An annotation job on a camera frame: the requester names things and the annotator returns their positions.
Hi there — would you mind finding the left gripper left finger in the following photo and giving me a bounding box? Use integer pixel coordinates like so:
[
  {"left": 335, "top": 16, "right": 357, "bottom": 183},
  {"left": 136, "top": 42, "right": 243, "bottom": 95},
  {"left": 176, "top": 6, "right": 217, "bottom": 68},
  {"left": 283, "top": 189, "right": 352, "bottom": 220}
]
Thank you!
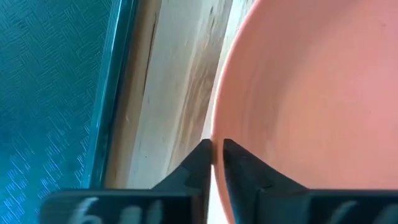
[{"left": 151, "top": 138, "right": 214, "bottom": 224}]

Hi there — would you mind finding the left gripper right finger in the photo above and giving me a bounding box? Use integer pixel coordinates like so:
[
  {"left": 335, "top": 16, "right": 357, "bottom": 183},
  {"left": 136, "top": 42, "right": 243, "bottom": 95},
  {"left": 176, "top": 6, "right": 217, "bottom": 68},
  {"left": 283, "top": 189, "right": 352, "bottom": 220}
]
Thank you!
[{"left": 222, "top": 138, "right": 309, "bottom": 224}]

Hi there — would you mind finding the orange round plate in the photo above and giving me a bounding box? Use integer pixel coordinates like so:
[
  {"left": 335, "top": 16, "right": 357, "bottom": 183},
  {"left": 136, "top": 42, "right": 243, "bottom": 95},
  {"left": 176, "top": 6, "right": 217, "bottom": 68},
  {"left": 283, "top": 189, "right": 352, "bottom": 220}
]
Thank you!
[{"left": 211, "top": 0, "right": 398, "bottom": 224}]

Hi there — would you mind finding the dark green tray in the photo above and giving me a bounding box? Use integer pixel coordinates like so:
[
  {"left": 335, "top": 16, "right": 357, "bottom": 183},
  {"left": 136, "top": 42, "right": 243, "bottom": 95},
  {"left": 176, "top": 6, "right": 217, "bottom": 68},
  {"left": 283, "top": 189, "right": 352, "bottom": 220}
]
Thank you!
[{"left": 0, "top": 0, "right": 139, "bottom": 224}]

